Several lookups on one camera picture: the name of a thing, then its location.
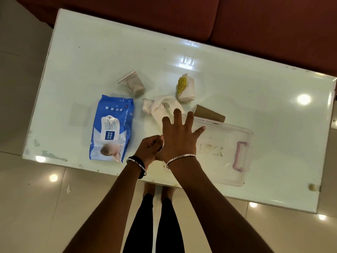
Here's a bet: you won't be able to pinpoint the red sofa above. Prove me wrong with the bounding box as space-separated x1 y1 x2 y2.
13 0 337 77

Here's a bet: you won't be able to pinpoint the silver bangle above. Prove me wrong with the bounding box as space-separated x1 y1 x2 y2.
126 158 147 176
166 154 197 169

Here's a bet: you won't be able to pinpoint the person's leg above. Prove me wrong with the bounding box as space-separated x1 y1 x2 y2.
157 186 185 253
122 183 156 253

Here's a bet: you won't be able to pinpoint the clear plastic box pink handle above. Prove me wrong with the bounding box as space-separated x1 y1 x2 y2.
164 114 254 187

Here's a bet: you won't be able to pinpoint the person's left hand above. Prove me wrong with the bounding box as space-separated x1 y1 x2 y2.
128 135 164 171

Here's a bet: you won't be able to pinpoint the blue wet wipes packet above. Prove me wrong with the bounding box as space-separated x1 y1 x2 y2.
89 94 135 164

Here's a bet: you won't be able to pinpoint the person's left leg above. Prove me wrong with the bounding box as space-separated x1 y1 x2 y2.
122 183 156 253

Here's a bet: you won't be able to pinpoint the brown cardboard cone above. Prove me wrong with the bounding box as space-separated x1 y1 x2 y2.
192 104 226 123

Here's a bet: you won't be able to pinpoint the black wrist band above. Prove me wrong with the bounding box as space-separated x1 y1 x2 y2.
129 155 147 179

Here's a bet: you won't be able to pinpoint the white tissue packet yellow label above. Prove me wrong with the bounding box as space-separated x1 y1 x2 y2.
176 73 196 102

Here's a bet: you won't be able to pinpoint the clear zip bag brown contents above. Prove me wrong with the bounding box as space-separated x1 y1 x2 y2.
117 70 146 97

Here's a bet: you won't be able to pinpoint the white cloth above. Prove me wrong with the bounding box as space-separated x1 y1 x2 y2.
142 95 185 129

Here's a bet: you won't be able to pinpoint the person's right hand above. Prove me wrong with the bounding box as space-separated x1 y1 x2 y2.
155 108 206 166

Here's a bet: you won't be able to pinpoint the person's right leg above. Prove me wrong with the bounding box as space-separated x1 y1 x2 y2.
157 186 185 253

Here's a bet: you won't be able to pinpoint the person's right forearm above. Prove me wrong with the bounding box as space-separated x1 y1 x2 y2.
168 157 274 253

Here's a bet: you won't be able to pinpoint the person's left forearm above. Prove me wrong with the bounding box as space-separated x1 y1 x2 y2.
63 162 144 253

